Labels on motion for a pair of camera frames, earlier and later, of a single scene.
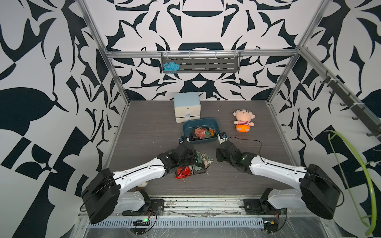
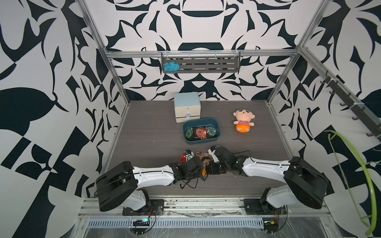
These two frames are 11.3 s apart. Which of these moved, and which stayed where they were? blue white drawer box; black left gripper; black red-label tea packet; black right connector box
Moved: black left gripper
Stayed: black red-label tea packet; black right connector box; blue white drawer box
